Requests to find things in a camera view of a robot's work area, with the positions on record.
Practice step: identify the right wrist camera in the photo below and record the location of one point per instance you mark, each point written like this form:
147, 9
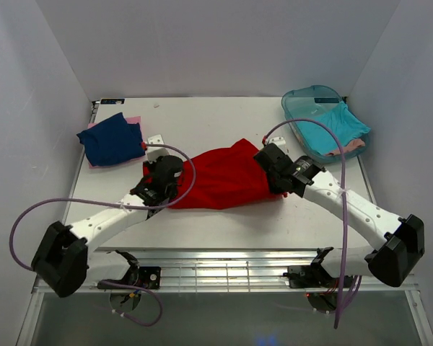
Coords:
278, 140

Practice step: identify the navy blue folded t shirt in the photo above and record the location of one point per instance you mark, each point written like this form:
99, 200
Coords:
110, 138

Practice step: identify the turquoise t shirt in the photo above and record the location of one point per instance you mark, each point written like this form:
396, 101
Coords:
340, 121

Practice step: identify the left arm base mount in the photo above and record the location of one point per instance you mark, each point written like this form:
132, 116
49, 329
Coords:
144, 277

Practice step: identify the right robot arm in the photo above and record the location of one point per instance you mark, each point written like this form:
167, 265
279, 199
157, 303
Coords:
395, 244

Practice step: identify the red t shirt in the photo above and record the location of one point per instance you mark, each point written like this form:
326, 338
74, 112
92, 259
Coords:
222, 178

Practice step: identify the blue label sticker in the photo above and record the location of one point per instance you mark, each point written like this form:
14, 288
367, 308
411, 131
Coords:
111, 101

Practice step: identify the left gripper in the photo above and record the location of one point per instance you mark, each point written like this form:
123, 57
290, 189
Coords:
153, 171

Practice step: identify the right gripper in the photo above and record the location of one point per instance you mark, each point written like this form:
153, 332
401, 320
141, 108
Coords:
268, 163

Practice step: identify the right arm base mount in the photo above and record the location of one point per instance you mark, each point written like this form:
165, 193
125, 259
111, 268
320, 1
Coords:
306, 276

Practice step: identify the aluminium rail frame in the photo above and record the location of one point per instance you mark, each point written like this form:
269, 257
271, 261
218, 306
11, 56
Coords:
245, 250

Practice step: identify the salmon pink t shirt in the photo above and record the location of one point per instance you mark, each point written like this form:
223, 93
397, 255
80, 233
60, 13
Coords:
351, 146

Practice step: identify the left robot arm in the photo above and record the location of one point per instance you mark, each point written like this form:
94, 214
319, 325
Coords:
67, 258

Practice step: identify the teal plastic bin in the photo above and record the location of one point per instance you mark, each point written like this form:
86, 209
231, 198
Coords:
301, 103

